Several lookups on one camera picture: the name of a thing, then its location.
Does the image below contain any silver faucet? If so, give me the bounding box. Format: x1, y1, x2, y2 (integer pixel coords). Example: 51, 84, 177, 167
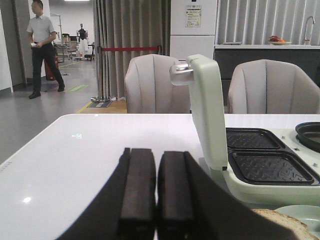
303, 15, 316, 45

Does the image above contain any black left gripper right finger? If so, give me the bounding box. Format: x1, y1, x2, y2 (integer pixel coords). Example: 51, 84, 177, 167
157, 151, 300, 240

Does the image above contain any man in white shirt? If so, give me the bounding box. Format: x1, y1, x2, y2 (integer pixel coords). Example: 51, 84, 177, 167
26, 0, 65, 99

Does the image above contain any left beige chair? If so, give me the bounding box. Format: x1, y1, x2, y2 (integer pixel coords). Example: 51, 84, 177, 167
124, 54, 191, 114

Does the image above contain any green breakfast maker lid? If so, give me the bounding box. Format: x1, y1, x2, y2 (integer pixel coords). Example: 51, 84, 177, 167
169, 54, 228, 171

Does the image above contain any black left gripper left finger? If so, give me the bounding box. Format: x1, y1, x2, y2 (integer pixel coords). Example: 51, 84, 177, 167
59, 148, 155, 240

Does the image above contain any black round frying pan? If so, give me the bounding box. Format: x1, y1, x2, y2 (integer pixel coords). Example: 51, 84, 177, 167
295, 122, 320, 153

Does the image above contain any bread slice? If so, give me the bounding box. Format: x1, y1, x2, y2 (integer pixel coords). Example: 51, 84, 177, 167
252, 208, 319, 240

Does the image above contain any right beige chair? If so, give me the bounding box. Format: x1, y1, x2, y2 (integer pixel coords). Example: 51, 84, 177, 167
227, 59, 320, 114

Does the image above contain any light green plate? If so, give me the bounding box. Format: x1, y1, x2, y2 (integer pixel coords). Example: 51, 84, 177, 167
275, 205, 320, 239

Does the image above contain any white refrigerator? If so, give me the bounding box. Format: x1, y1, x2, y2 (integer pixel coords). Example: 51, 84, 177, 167
169, 0, 218, 61

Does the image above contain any stanchion post with base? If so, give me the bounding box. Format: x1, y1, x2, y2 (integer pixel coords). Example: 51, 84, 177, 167
91, 46, 110, 103

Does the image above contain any fruit plate on counter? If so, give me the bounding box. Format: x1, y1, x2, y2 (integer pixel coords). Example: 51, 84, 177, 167
267, 35, 292, 46

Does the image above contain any red barrier belt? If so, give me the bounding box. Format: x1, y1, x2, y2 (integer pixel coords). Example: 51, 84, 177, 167
101, 45, 161, 52

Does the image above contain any dark kitchen counter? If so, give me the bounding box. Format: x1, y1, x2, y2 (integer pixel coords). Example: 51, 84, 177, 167
214, 44, 320, 106

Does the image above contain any beige chair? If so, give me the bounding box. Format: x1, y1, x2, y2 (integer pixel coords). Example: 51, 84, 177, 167
124, 54, 191, 114
227, 59, 320, 114

